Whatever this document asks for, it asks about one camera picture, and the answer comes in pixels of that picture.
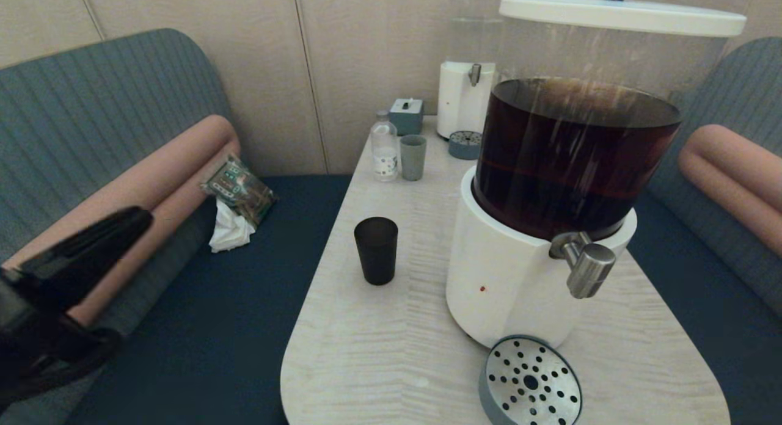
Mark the black cup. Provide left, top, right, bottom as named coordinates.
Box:
left=354, top=217, right=399, bottom=286

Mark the metal dispenser tap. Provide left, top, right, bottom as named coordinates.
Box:
left=549, top=231, right=616, bottom=300

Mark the grey-blue cup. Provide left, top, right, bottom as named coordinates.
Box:
left=400, top=135, right=427, bottom=181

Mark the pink bolster cushion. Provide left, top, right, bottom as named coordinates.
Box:
left=687, top=124, right=782, bottom=212
left=67, top=141, right=242, bottom=328
left=678, top=145, right=782, bottom=258
left=0, top=115, right=239, bottom=273

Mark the teal left bench sofa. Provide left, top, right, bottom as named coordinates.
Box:
left=0, top=28, right=355, bottom=425

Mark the teal bench sofa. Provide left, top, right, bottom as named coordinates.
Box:
left=626, top=37, right=782, bottom=425
left=0, top=28, right=355, bottom=425

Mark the white crumpled tissue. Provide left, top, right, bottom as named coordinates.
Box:
left=208, top=198, right=256, bottom=253

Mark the green snack packet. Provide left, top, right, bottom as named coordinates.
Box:
left=200, top=154, right=277, bottom=227

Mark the clear plastic bottle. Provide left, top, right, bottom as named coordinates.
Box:
left=370, top=111, right=399, bottom=183

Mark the blue napkin box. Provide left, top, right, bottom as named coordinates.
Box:
left=389, top=98, right=424, bottom=136

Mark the small blue drip tray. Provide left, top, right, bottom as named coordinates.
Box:
left=449, top=130, right=482, bottom=161

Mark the small white water dispenser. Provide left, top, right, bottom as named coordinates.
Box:
left=437, top=0, right=516, bottom=140

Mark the large blue perforated drip tray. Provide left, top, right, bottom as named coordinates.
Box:
left=478, top=335, right=583, bottom=425

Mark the large white tea dispenser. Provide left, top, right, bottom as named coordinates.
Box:
left=445, top=0, right=747, bottom=349

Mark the teal right bench sofa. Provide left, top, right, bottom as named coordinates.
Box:
left=626, top=37, right=782, bottom=425

